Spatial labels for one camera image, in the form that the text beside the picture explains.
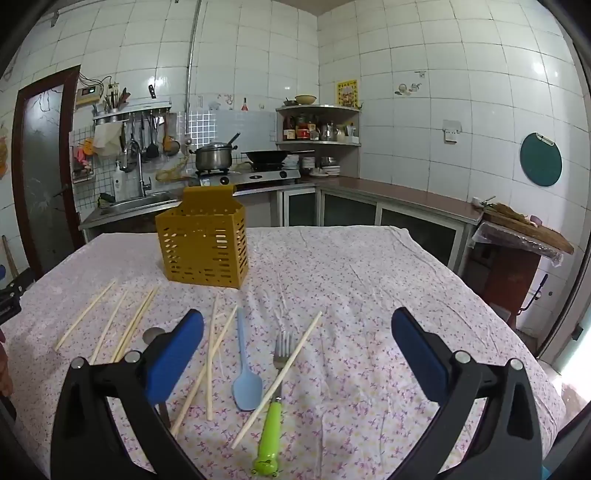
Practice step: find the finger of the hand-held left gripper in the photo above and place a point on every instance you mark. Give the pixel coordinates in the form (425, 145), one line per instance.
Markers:
(14, 295)

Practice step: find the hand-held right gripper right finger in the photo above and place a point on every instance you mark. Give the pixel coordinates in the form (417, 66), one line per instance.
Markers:
(420, 355)

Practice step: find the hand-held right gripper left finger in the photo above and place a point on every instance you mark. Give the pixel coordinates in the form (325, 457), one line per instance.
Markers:
(178, 355)

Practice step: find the metal spoon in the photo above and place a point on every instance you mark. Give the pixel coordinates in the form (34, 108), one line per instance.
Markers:
(152, 334)

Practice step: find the wooden chopstick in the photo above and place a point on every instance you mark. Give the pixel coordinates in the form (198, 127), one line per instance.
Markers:
(85, 315)
(141, 321)
(108, 326)
(215, 323)
(189, 401)
(133, 326)
(296, 350)

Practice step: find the yellow slotted utensil holder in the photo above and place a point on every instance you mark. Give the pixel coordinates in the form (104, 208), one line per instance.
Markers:
(203, 249)

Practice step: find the hanging kitchen utensils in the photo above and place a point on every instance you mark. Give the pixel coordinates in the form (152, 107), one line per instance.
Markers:
(150, 143)

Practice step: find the person's left hand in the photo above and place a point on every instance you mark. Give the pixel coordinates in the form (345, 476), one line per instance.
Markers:
(4, 364)

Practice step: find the floral tablecloth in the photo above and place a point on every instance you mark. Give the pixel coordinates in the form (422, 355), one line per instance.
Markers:
(346, 300)

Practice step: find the brown door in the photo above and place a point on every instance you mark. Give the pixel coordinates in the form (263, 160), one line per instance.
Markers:
(46, 184)

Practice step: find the brown side cabinet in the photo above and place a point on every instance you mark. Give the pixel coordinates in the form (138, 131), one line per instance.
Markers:
(508, 277)

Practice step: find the white soap bottle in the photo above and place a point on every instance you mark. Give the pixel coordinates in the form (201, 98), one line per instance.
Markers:
(118, 182)

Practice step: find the stainless steel sink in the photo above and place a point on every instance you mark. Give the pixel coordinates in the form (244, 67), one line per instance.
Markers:
(138, 203)

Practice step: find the kitchen counter cabinets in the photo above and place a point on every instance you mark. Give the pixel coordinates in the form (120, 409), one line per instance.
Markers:
(415, 198)

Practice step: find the wooden cutting board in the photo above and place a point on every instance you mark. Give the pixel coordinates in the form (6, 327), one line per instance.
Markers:
(531, 230)

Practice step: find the metal faucet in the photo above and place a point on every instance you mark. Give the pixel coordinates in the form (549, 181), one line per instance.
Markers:
(141, 170)

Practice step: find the white hanging cloth bag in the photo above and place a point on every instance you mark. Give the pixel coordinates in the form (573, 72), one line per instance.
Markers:
(107, 141)

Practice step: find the steel cooking pot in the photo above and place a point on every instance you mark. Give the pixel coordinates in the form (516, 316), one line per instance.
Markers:
(212, 159)

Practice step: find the gas stove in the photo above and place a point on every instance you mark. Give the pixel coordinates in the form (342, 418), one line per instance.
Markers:
(268, 175)

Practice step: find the stack of dishes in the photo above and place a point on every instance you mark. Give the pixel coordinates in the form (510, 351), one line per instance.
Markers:
(318, 168)

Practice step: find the black wok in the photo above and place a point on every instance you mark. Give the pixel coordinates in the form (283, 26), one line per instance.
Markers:
(268, 157)

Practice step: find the green round cutting board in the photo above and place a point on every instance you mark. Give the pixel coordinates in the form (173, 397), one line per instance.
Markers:
(541, 159)

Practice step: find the metal kettle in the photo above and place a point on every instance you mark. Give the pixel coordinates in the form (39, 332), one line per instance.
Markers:
(328, 132)

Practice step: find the brown sauce bottle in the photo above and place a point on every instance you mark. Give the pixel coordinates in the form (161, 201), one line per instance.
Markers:
(289, 130)

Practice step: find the red jar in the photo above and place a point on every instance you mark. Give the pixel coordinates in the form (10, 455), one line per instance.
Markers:
(303, 132)

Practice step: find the ceramic bowl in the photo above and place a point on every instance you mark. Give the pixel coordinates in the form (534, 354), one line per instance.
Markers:
(305, 99)

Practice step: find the orange wall device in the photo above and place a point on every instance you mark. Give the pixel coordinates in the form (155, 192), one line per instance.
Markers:
(87, 95)

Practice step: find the wall utensil rack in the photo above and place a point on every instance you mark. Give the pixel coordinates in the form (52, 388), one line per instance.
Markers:
(131, 110)

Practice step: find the corner wall shelf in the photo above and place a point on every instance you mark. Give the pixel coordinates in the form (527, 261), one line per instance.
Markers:
(318, 142)

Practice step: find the yellow wall poster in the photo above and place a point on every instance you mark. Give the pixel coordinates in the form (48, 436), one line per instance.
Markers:
(347, 93)

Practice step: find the metal wall pipe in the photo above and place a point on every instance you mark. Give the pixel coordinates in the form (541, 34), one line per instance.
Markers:
(190, 69)

